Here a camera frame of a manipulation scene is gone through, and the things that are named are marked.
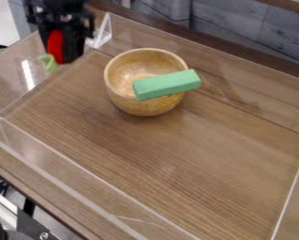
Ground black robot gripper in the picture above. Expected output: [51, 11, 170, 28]
[25, 0, 95, 64]

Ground red plush strawberry green stem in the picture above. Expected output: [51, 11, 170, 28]
[38, 29, 67, 75]

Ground wooden bowl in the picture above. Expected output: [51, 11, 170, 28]
[103, 47, 190, 117]

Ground green rectangular block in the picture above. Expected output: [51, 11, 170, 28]
[133, 69, 202, 100]

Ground clear acrylic tray walls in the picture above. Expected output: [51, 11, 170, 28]
[0, 17, 299, 240]

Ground black bracket with bolt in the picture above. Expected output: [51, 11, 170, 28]
[16, 209, 61, 240]

